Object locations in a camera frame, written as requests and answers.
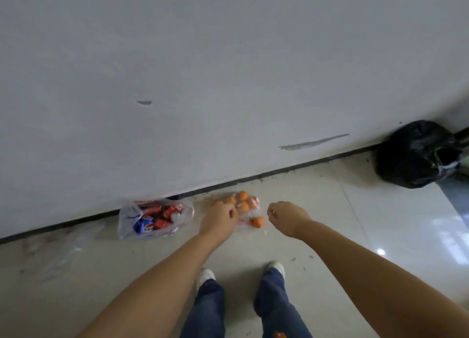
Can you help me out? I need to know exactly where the person's right leg in jeans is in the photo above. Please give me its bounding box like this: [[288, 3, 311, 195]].
[[253, 268, 314, 338]]

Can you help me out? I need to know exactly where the empty clear plastic bag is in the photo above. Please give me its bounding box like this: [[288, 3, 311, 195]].
[[21, 221, 107, 280]]

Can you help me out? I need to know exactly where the person's left hand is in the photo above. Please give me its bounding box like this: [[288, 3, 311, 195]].
[[200, 201, 240, 245]]

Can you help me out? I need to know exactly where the person's right hand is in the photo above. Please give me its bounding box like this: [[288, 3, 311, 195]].
[[267, 201, 312, 239]]

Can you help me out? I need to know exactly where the white shoe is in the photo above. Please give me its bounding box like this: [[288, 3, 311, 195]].
[[196, 268, 217, 291], [266, 261, 286, 280]]

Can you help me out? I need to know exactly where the white right shoe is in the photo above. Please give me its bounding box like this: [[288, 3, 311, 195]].
[[266, 261, 286, 280]]

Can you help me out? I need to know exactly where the clear plastic bag of cans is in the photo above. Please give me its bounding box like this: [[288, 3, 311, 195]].
[[117, 198, 195, 241]]

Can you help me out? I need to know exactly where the pile of oranges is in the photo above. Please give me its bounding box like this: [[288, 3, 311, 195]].
[[215, 190, 266, 229]]

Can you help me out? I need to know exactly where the person's left leg in jeans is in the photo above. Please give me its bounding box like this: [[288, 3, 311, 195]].
[[180, 278, 226, 338]]

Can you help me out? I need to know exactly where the person's leg in jeans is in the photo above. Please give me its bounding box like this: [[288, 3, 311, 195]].
[[253, 268, 314, 338], [180, 278, 226, 338]]

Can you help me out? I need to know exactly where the black rubbish bag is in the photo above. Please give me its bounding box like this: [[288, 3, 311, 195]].
[[375, 120, 464, 189]]

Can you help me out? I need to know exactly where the person's right forearm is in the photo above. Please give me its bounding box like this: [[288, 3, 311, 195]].
[[298, 220, 469, 338]]

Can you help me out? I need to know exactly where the clear plastic bag of oranges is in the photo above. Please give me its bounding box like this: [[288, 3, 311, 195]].
[[213, 190, 266, 229]]

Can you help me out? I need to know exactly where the person's left forearm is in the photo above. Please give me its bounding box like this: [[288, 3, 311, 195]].
[[76, 232, 228, 338]]

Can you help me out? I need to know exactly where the blue soda can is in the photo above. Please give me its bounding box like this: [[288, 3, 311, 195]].
[[133, 215, 155, 236]]

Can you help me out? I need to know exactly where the white left shoe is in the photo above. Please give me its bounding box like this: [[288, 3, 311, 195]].
[[196, 268, 217, 291]]

